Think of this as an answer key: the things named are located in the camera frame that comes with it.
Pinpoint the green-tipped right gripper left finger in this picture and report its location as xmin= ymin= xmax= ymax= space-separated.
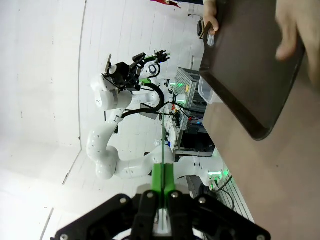
xmin=53 ymin=163 xmax=165 ymax=240

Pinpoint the green-tipped right gripper right finger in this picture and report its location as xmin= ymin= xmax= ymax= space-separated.
xmin=164 ymin=163 xmax=273 ymax=240

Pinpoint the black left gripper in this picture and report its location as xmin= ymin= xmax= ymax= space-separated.
xmin=108 ymin=52 xmax=158 ymax=93

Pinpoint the dark brown serving tray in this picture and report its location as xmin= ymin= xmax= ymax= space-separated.
xmin=199 ymin=0 xmax=308 ymax=141

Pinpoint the person's left forearm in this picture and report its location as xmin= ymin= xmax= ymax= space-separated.
xmin=298 ymin=0 xmax=320 ymax=87

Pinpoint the person's right hand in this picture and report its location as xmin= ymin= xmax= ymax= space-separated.
xmin=202 ymin=0 xmax=221 ymax=36

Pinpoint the person's left hand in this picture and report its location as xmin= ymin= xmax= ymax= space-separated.
xmin=274 ymin=0 xmax=305 ymax=61

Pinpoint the tan mounting plate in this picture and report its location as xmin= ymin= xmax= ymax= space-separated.
xmin=104 ymin=53 xmax=113 ymax=75

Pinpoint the clear plastic bin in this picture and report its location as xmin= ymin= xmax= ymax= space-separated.
xmin=198 ymin=74 xmax=216 ymax=106

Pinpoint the brown table cover sheet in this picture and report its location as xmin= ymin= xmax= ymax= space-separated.
xmin=202 ymin=84 xmax=320 ymax=240

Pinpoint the white robot with ring logo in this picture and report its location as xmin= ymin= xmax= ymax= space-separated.
xmin=138 ymin=49 xmax=176 ymax=104

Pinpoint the aluminium frame electronics cabinet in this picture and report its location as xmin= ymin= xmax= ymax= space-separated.
xmin=174 ymin=66 xmax=210 ymax=151

